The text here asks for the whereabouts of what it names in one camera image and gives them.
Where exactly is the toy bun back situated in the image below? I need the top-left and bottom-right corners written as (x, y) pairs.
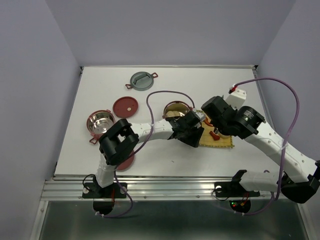
top-left (171, 111), bottom-right (180, 118)

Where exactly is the toy bun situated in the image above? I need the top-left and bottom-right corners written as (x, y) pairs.
top-left (218, 133), bottom-right (232, 139)
top-left (166, 111), bottom-right (173, 118)
top-left (171, 111), bottom-right (180, 118)

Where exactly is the yellow bamboo mat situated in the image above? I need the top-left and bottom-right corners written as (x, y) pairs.
top-left (197, 110), bottom-right (235, 149)

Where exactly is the red steel lunch bowl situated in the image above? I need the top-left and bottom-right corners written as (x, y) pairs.
top-left (162, 100), bottom-right (192, 119)

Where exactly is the orange toy chicken wing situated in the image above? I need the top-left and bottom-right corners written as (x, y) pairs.
top-left (204, 119), bottom-right (213, 127)

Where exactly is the red toy drumstick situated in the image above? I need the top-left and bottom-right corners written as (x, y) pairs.
top-left (209, 131), bottom-right (220, 141)

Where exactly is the toy bun front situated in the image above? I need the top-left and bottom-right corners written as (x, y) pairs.
top-left (166, 111), bottom-right (173, 118)

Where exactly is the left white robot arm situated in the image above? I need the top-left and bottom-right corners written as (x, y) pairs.
top-left (94, 111), bottom-right (206, 197)

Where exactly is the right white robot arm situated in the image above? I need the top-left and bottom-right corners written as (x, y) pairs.
top-left (201, 96), bottom-right (320, 204)

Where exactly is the grey lid with red clips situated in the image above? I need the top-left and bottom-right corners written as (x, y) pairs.
top-left (125, 71), bottom-right (159, 91)

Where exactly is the red lid near back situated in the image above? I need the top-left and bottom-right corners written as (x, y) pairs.
top-left (112, 96), bottom-right (139, 118)

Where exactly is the red lid near front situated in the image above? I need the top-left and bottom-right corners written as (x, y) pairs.
top-left (116, 155), bottom-right (135, 171)

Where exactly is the red steel bowl with clips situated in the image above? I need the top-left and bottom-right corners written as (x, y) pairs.
top-left (86, 109), bottom-right (115, 145)

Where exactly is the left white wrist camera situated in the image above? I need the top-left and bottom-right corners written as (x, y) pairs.
top-left (194, 111), bottom-right (206, 122)

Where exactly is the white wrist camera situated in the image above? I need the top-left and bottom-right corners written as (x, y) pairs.
top-left (194, 111), bottom-right (206, 122)
top-left (225, 88), bottom-right (247, 110)

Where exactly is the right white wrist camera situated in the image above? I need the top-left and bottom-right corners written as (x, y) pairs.
top-left (225, 88), bottom-right (247, 110)

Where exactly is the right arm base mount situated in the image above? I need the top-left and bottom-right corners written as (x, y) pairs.
top-left (211, 181), bottom-right (261, 214)

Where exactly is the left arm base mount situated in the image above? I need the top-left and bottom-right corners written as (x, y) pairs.
top-left (82, 182), bottom-right (127, 218)

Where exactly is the aluminium front rail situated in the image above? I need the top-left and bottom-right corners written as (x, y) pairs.
top-left (39, 176), bottom-right (306, 201)

